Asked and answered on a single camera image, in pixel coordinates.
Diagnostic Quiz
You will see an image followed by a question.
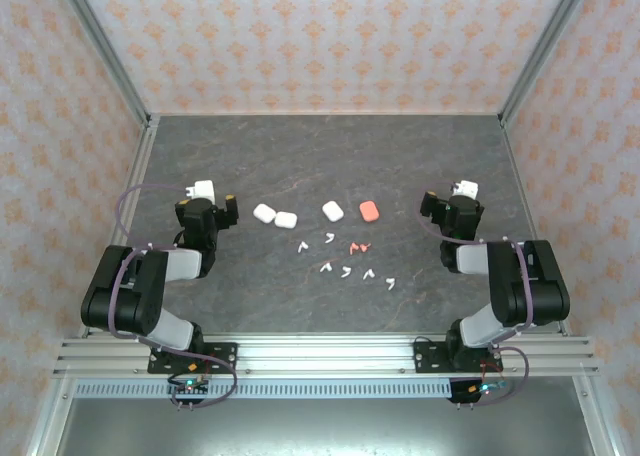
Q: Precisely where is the small circuit board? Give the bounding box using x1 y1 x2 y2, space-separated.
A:
469 379 510 397
166 375 211 400

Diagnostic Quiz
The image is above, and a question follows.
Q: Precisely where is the grey metal base panel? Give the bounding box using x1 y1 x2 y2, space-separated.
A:
49 395 619 456

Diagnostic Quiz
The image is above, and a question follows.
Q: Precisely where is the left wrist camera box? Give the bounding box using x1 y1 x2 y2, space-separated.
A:
185 179 218 203

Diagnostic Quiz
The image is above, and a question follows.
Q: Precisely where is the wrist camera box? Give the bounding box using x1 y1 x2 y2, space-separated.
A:
185 179 218 203
451 179 480 201

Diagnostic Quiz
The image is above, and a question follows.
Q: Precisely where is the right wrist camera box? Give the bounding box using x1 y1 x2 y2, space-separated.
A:
451 179 480 201

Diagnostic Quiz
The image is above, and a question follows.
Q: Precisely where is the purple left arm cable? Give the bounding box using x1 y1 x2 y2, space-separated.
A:
108 182 239 410

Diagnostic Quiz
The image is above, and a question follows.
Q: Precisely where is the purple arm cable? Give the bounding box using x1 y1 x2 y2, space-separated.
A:
108 182 239 410
416 182 535 408

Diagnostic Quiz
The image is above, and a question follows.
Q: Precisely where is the aluminium table side rail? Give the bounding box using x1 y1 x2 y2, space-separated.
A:
74 114 162 345
498 114 574 338

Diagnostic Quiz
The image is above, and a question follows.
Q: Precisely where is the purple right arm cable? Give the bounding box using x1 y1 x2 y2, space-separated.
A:
416 182 535 408

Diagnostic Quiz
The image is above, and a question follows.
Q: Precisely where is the aluminium frame post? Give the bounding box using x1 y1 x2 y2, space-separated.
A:
498 0 597 127
53 0 154 127

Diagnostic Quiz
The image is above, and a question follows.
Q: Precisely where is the wide aluminium base rail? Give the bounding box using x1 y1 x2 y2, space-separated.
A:
52 331 601 378

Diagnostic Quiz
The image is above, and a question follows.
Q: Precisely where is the slotted grey cable duct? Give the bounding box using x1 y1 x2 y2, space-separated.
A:
73 378 454 401

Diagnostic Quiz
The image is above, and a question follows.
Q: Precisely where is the aluminium lower frame rail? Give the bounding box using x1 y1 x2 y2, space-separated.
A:
572 375 629 456
24 375 79 456

